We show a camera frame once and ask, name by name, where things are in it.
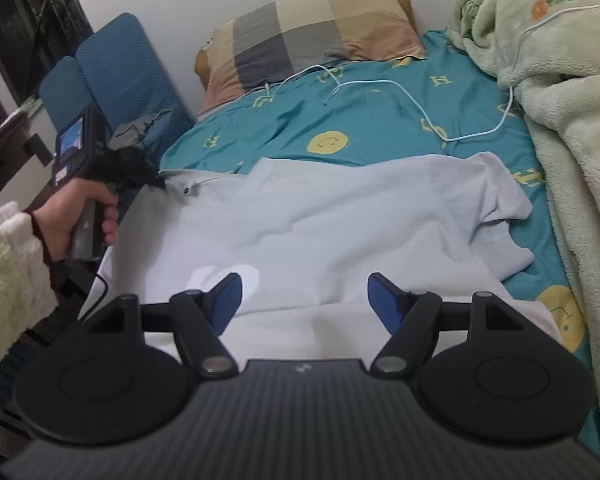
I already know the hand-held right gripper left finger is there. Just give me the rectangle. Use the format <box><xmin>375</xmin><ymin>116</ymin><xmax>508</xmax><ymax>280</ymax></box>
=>
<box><xmin>87</xmin><ymin>272</ymin><xmax>244</xmax><ymax>376</ymax></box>

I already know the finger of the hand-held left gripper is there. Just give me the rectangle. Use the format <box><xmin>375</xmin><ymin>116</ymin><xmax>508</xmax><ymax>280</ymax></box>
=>
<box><xmin>111</xmin><ymin>147</ymin><xmax>170</xmax><ymax>195</ymax></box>

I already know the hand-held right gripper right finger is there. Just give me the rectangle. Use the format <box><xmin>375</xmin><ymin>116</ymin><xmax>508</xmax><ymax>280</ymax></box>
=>
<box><xmin>369</xmin><ymin>272</ymin><xmax>526</xmax><ymax>376</ymax></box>

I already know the white t-shirt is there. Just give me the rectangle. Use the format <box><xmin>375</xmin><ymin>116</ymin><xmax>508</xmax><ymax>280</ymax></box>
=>
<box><xmin>77</xmin><ymin>152</ymin><xmax>563</xmax><ymax>361</ymax></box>

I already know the person's left forearm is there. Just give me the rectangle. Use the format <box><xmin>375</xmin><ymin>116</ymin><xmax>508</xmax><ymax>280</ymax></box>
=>
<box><xmin>0</xmin><ymin>202</ymin><xmax>59</xmax><ymax>396</ymax></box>

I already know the person's left hand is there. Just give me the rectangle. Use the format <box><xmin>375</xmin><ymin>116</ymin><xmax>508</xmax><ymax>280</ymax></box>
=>
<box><xmin>32</xmin><ymin>177</ymin><xmax>121</xmax><ymax>262</ymax></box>

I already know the grey clothing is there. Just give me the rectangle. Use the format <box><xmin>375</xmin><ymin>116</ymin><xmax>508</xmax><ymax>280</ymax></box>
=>
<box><xmin>111</xmin><ymin>110</ymin><xmax>173</xmax><ymax>151</ymax></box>

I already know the blue covered chair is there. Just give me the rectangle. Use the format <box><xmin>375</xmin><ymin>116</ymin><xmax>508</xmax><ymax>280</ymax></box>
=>
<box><xmin>75</xmin><ymin>12</ymin><xmax>196</xmax><ymax>161</ymax></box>
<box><xmin>39</xmin><ymin>55</ymin><xmax>88</xmax><ymax>131</ymax></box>

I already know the dark barred window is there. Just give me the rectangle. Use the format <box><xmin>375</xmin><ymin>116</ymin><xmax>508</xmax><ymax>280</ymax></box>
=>
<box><xmin>0</xmin><ymin>0</ymin><xmax>93</xmax><ymax>126</ymax></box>

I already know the teal printed bed sheet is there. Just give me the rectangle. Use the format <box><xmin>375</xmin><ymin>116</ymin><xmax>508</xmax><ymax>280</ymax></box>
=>
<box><xmin>159</xmin><ymin>29</ymin><xmax>600</xmax><ymax>461</ymax></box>

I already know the plaid pillow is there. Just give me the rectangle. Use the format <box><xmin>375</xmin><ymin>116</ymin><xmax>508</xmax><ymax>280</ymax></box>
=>
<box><xmin>200</xmin><ymin>0</ymin><xmax>427</xmax><ymax>113</ymax></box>

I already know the green fleece blanket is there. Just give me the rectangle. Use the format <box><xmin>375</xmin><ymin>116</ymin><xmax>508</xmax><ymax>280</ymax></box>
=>
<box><xmin>447</xmin><ymin>0</ymin><xmax>600</xmax><ymax>461</ymax></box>

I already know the yellow pillow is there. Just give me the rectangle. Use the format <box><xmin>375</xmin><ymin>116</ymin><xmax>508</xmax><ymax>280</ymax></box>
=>
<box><xmin>194</xmin><ymin>0</ymin><xmax>421</xmax><ymax>91</ymax></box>

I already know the white charging cable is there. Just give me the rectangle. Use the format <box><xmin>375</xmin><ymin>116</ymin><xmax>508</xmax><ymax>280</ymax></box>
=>
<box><xmin>252</xmin><ymin>0</ymin><xmax>600</xmax><ymax>143</ymax></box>

